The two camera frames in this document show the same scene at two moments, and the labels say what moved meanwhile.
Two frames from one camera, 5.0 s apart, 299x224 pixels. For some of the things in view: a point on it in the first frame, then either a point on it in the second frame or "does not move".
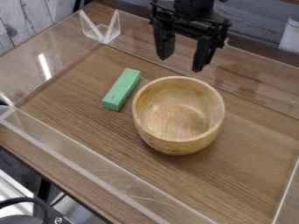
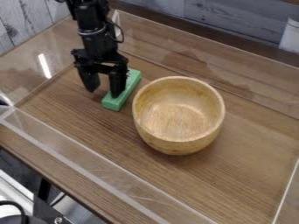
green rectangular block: [118, 94] does not move
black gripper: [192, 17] → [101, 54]
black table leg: [45, 190] does not move
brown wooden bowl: [180, 112] does not move
